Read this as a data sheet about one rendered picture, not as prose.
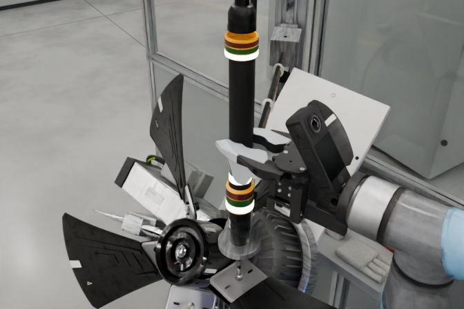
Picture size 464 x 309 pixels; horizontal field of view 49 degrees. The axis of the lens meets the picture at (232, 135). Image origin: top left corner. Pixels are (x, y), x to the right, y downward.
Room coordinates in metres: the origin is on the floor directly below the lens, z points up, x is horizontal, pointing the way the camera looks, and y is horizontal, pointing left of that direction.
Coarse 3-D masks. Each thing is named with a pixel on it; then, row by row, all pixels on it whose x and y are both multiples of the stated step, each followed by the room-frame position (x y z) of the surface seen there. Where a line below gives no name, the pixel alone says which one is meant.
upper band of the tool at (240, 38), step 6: (228, 36) 0.63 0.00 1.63; (240, 36) 0.63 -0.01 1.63; (252, 36) 0.63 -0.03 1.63; (258, 36) 0.61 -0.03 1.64; (234, 42) 0.59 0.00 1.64; (240, 42) 0.59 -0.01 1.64; (246, 42) 0.59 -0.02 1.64; (234, 48) 0.59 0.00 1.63; (246, 48) 0.59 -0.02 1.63; (234, 54) 0.59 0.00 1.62; (240, 54) 0.59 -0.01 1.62; (246, 54) 0.59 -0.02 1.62; (234, 60) 0.60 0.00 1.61; (246, 60) 0.59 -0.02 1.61
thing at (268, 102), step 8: (256, 0) 0.70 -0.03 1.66; (256, 8) 0.70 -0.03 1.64; (256, 16) 0.70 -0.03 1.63; (280, 56) 1.12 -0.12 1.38; (280, 64) 1.07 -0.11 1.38; (272, 80) 1.00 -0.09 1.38; (272, 88) 0.96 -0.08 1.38; (264, 104) 0.91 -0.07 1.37; (272, 104) 0.90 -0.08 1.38; (264, 112) 0.86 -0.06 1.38; (264, 120) 0.83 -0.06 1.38
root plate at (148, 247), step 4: (144, 244) 0.72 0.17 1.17; (148, 244) 0.72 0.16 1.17; (152, 244) 0.71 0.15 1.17; (156, 244) 0.71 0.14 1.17; (144, 248) 0.72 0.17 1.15; (148, 248) 0.72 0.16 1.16; (152, 248) 0.72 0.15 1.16; (148, 252) 0.72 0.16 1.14; (152, 252) 0.72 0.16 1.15; (148, 256) 0.72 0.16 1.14; (152, 256) 0.72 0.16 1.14; (152, 260) 0.72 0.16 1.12
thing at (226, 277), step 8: (232, 264) 0.64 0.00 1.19; (248, 264) 0.65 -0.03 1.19; (224, 272) 0.62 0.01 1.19; (232, 272) 0.63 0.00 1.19; (256, 272) 0.63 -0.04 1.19; (216, 280) 0.61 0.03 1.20; (224, 280) 0.61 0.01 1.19; (232, 280) 0.61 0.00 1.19; (248, 280) 0.61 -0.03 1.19; (256, 280) 0.61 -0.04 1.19; (216, 288) 0.59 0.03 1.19; (224, 288) 0.59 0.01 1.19; (232, 288) 0.59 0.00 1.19; (240, 288) 0.59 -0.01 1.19; (248, 288) 0.59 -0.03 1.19; (224, 296) 0.57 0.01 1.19; (232, 296) 0.57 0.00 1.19
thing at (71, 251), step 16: (64, 224) 0.83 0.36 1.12; (80, 224) 0.80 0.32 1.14; (64, 240) 0.82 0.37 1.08; (80, 240) 0.79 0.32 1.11; (96, 240) 0.77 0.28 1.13; (112, 240) 0.75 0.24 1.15; (128, 240) 0.73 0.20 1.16; (80, 256) 0.79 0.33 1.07; (96, 256) 0.76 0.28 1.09; (112, 256) 0.75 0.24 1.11; (128, 256) 0.73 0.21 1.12; (144, 256) 0.72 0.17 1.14; (80, 272) 0.78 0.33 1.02; (96, 272) 0.76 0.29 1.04; (112, 272) 0.75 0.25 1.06; (128, 272) 0.73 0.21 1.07; (144, 272) 0.72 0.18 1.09; (96, 288) 0.76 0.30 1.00; (112, 288) 0.74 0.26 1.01; (128, 288) 0.73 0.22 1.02; (96, 304) 0.75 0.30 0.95
